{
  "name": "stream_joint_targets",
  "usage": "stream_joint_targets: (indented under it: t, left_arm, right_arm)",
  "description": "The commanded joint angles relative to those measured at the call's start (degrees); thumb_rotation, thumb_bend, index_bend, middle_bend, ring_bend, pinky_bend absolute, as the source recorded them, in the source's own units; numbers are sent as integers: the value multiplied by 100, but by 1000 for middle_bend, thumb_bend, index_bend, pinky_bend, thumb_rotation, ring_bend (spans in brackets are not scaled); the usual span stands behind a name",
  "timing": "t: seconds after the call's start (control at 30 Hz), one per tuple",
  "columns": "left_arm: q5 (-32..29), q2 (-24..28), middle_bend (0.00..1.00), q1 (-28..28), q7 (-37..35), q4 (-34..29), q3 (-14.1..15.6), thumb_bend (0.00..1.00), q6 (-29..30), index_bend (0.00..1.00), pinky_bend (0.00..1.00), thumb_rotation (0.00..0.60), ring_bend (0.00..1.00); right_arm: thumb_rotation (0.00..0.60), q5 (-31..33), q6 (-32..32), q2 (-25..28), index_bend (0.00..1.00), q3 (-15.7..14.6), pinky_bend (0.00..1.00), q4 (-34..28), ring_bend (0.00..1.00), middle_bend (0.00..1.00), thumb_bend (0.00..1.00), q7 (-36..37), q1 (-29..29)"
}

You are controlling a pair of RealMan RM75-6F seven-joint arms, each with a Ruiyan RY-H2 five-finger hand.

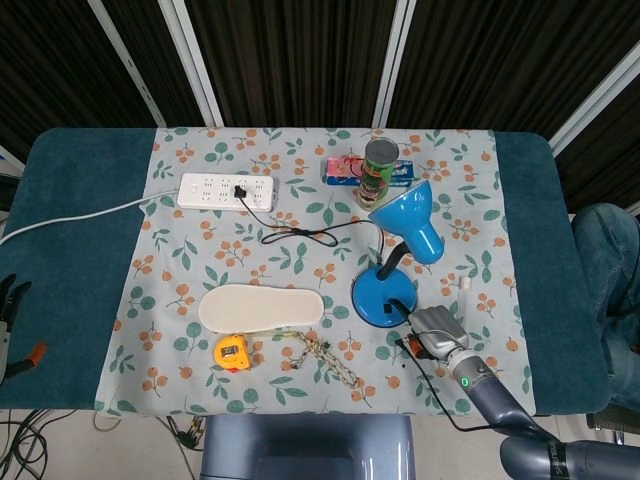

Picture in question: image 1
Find green Pringles can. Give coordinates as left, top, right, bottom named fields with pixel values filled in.
left=356, top=138, right=400, bottom=211

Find black lamp cord with plug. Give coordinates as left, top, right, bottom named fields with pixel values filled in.
left=232, top=184, right=386, bottom=266

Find blue-grey robot torso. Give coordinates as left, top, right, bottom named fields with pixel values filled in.
left=199, top=414, right=417, bottom=480

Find teal table cover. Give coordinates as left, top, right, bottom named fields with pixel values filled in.
left=0, top=127, right=612, bottom=416

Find braided beige rope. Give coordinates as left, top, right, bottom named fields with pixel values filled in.
left=289, top=332, right=361, bottom=389

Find dark pleated curtain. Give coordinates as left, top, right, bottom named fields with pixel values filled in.
left=0, top=0, right=640, bottom=211

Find black clamp with orange tips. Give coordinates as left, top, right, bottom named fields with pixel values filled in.
left=0, top=340, right=49, bottom=386

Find green and black floor cables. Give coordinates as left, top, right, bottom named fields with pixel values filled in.
left=159, top=415, right=206, bottom=451

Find thin black hand cable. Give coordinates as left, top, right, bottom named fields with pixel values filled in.
left=394, top=337, right=506, bottom=434

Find white shoe insole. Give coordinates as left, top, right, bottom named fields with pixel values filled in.
left=198, top=283, right=325, bottom=335

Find white power strip cable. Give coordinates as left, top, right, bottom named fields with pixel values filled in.
left=0, top=192, right=181, bottom=247

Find person's leg in jeans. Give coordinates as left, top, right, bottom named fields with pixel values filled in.
left=569, top=202, right=640, bottom=414

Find floral patterned tablecloth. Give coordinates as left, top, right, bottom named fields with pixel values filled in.
left=93, top=126, right=539, bottom=417

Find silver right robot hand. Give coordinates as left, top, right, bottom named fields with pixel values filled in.
left=387, top=298, right=471, bottom=362

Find pink and blue Oreo box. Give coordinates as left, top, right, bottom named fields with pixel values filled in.
left=324, top=155, right=366, bottom=187

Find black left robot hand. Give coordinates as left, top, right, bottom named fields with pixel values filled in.
left=0, top=273, right=34, bottom=374

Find blue rectangular box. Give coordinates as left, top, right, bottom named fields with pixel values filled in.
left=392, top=158, right=417, bottom=184

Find white double frame post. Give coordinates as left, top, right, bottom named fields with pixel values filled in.
left=158, top=0, right=225, bottom=127

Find glass test tube with stopper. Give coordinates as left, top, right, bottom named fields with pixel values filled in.
left=452, top=276, right=474, bottom=321

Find yellow tape measure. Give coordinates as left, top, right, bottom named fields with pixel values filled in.
left=213, top=329, right=301, bottom=374

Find white power strip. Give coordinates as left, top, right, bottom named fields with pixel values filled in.
left=176, top=172, right=278, bottom=214

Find blue gooseneck desk lamp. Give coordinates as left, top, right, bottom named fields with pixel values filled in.
left=351, top=179, right=446, bottom=330

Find white single frame post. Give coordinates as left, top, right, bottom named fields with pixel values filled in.
left=87, top=0, right=167, bottom=126
left=372, top=0, right=417, bottom=129
left=547, top=49, right=640, bottom=151

